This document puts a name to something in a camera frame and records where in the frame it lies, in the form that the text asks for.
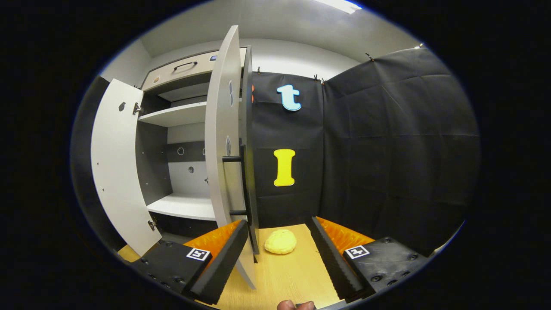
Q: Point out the grey cabinet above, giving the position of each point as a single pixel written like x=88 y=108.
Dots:
x=150 y=163

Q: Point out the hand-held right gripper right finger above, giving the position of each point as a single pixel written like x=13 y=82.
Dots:
x=333 y=262

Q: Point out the long ceiling light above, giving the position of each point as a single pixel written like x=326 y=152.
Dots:
x=340 y=6

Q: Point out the grey cabinet door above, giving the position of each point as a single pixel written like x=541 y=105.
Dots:
x=120 y=172
x=221 y=129

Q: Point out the grey cabinet drawer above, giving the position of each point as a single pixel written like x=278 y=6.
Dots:
x=172 y=78

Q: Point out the white cabinet shelf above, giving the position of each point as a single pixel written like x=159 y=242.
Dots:
x=181 y=115
x=185 y=206

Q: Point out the yellow sponge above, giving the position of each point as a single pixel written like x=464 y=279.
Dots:
x=280 y=242

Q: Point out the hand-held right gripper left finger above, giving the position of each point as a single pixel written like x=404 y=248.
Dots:
x=221 y=265

